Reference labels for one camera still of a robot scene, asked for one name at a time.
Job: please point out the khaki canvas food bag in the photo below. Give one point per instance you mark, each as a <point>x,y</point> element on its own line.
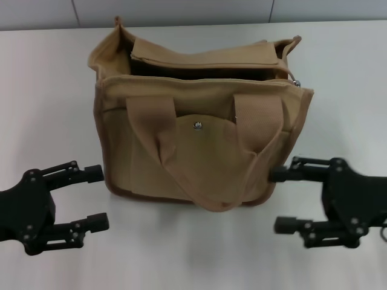
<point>193,157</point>

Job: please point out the silver metal zipper pull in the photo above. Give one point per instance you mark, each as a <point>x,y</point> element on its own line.
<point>297,82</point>

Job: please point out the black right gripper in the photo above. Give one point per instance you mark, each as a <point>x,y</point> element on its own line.
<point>353,202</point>

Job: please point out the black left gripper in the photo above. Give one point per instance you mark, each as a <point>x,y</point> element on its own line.
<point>27,211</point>

